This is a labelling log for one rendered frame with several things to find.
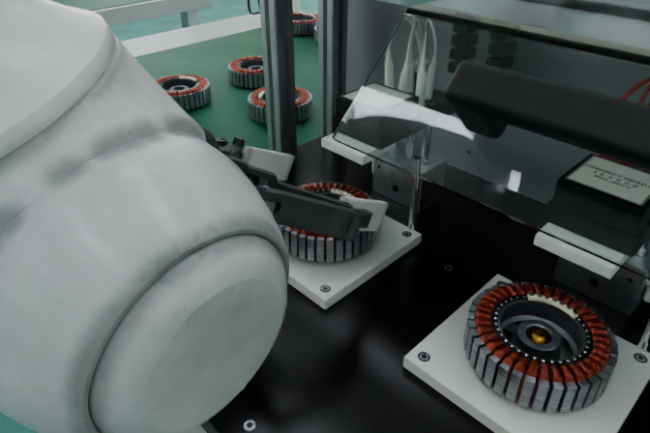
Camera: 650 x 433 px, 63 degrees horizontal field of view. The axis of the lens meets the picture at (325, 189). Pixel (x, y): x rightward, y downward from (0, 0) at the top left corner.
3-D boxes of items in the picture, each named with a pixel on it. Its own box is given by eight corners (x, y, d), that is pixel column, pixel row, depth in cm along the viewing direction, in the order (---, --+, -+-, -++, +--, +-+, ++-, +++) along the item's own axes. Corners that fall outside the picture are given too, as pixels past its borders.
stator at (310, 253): (325, 281, 52) (325, 251, 50) (253, 233, 59) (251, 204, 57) (398, 233, 59) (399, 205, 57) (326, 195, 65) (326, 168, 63)
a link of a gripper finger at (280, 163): (240, 175, 55) (235, 172, 55) (286, 181, 60) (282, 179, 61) (249, 147, 54) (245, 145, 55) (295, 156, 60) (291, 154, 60)
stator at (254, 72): (245, 94, 103) (244, 75, 101) (220, 77, 110) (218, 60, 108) (294, 82, 108) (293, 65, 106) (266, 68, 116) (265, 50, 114)
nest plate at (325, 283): (325, 310, 50) (325, 301, 50) (230, 242, 59) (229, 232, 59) (421, 243, 59) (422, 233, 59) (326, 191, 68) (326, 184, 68)
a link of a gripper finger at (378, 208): (339, 195, 46) (345, 198, 46) (383, 200, 52) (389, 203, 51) (328, 226, 47) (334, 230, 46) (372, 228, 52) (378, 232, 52)
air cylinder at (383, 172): (418, 214, 64) (422, 173, 61) (370, 190, 69) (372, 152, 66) (442, 197, 67) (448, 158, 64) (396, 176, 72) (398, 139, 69)
